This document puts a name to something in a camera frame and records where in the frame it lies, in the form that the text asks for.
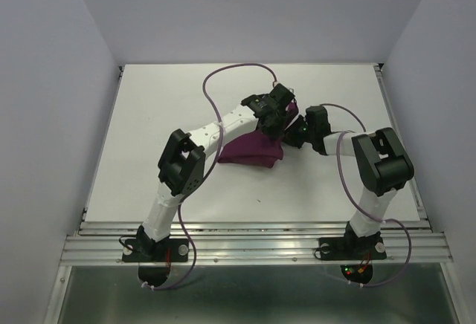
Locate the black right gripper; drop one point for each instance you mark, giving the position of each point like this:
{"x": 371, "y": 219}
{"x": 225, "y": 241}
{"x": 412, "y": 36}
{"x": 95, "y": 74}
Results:
{"x": 289, "y": 137}

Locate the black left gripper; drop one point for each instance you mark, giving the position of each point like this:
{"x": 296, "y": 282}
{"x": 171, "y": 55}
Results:
{"x": 278, "y": 131}

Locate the purple cloth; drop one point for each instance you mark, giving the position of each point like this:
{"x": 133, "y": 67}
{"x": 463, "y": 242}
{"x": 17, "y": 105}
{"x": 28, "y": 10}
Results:
{"x": 254, "y": 148}

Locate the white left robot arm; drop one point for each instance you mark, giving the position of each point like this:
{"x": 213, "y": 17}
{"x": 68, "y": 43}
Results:
{"x": 182, "y": 166}

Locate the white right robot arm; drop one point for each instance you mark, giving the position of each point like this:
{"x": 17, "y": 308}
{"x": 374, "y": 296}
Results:
{"x": 383, "y": 164}

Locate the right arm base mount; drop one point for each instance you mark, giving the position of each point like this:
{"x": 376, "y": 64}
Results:
{"x": 356, "y": 253}

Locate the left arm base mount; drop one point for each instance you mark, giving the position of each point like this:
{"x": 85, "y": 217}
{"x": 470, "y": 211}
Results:
{"x": 155, "y": 259}

